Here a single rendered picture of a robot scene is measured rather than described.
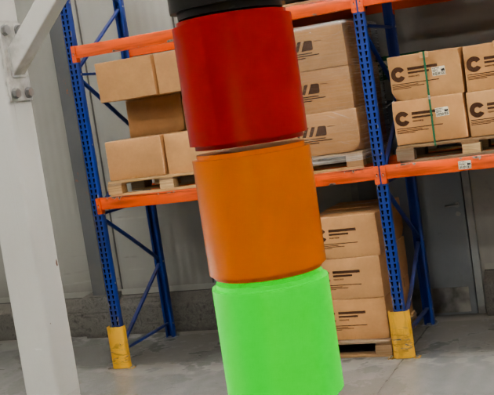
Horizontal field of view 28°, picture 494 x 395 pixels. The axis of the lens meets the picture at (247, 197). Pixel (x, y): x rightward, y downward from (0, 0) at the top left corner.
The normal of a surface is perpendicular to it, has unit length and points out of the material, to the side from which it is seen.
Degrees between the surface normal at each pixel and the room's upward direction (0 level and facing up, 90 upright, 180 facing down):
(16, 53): 90
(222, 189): 90
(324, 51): 90
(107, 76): 88
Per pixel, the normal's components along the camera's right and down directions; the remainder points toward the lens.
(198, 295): -0.34, -0.68
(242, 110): 0.00, 0.10
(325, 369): 0.70, -0.04
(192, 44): -0.70, 0.18
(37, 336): -0.37, 0.15
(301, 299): 0.50, 0.01
